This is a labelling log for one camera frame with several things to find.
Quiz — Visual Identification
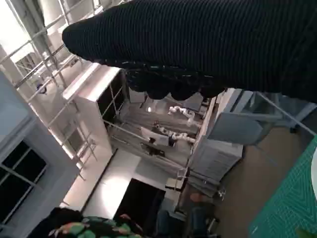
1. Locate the black panel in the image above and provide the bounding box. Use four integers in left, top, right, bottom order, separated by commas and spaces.
114, 178, 167, 223

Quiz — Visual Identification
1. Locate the white mesh cabinet on castors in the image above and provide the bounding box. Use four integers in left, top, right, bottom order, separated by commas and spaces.
192, 135, 246, 179

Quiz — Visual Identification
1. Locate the metal scaffold frame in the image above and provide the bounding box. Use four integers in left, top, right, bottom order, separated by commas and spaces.
0, 0, 102, 100

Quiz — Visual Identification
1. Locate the green cutting mat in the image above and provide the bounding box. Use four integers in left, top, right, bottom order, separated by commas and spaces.
247, 137, 317, 238

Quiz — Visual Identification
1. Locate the white square plate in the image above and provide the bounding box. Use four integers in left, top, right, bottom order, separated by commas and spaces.
309, 146, 317, 200

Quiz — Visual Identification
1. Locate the white open shelf cabinet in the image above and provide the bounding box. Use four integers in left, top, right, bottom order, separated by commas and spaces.
61, 65, 129, 174

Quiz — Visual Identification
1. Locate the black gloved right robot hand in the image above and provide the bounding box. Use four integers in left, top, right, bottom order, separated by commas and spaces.
61, 0, 317, 101

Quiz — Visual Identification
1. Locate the dark window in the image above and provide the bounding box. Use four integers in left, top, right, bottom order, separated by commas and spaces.
0, 140, 48, 225

